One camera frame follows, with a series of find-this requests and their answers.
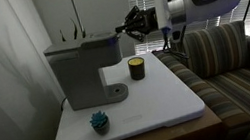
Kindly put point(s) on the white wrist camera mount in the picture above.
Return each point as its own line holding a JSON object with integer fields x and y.
{"x": 161, "y": 3}

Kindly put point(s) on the yellow candle in dark jar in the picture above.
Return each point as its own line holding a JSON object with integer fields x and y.
{"x": 137, "y": 69}

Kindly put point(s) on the snake plant in teal pot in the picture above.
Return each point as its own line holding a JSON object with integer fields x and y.
{"x": 75, "y": 30}

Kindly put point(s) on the small blue succulent in pot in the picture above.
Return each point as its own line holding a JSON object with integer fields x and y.
{"x": 99, "y": 119}

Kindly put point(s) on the grey coffee maker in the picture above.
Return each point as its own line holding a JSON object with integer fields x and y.
{"x": 78, "y": 74}

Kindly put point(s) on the striped sofa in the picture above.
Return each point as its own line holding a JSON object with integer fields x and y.
{"x": 223, "y": 54}

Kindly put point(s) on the thin grey pole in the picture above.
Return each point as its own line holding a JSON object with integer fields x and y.
{"x": 75, "y": 7}

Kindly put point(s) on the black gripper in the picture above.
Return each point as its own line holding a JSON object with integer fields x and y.
{"x": 149, "y": 20}

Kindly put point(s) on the white plastic board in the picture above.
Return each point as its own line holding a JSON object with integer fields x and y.
{"x": 156, "y": 98}

